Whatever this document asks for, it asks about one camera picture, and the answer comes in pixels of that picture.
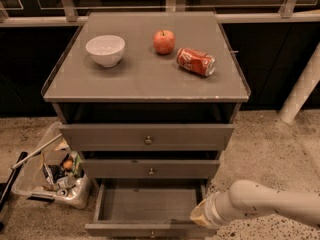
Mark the silver can in bin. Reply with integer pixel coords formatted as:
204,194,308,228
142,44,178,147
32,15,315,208
57,176,76,189

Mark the grey drawer cabinet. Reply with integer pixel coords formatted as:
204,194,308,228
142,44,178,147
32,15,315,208
40,11,252,182

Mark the grey top drawer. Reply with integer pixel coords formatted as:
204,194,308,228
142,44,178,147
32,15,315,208
60,124,234,151

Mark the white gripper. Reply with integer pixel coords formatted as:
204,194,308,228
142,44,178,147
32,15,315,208
190,193,222,229

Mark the metal stick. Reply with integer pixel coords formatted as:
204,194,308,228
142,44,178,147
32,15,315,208
11,133,62,170

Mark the red apple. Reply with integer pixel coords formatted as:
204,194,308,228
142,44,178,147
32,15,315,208
153,30,175,55

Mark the grey bottom drawer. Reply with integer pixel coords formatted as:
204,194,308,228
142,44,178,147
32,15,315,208
85,179,214,240

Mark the black bar on floor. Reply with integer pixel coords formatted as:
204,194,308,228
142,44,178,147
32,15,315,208
0,166,21,232

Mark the clear plastic storage bin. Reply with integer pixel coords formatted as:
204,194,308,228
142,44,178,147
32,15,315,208
12,122,91,209

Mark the white diagonal post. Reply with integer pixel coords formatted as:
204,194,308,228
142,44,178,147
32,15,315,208
278,43,320,124

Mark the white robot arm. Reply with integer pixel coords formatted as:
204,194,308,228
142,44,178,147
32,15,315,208
190,180,320,229

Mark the grey middle drawer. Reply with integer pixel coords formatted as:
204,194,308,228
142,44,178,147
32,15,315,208
81,151,219,179

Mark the small orange fruit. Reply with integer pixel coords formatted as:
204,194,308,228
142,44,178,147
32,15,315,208
63,159,73,170

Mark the red soda can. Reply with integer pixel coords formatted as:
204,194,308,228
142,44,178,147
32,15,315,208
176,48,216,77

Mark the grey drawer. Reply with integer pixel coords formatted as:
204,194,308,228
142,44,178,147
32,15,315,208
60,124,234,151
85,179,214,240
81,151,219,179

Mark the white ceramic bowl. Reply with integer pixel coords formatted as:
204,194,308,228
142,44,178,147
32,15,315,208
86,35,126,68

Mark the metal window railing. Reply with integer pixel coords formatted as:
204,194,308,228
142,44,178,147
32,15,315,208
0,0,320,27

